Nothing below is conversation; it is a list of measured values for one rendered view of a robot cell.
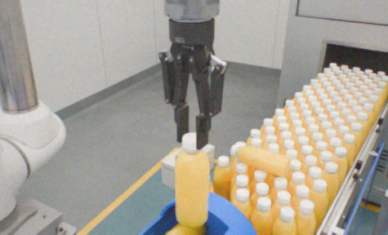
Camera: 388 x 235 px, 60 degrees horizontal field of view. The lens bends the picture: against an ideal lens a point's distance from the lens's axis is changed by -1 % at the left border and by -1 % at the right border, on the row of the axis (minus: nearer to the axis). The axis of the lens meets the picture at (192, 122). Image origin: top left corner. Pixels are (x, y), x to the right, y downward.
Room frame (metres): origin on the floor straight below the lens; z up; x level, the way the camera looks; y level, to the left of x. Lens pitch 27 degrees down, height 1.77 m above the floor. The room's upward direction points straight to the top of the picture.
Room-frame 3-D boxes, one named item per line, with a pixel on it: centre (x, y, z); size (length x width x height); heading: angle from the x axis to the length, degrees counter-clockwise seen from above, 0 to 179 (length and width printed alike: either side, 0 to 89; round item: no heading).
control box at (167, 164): (1.05, 0.02, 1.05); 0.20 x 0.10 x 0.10; 144
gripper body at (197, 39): (0.56, 0.00, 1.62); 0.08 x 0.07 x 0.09; 54
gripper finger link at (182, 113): (0.57, 0.02, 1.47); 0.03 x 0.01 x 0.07; 144
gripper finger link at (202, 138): (0.55, -0.02, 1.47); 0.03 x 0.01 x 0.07; 144
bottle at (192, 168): (0.56, 0.00, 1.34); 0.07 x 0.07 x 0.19
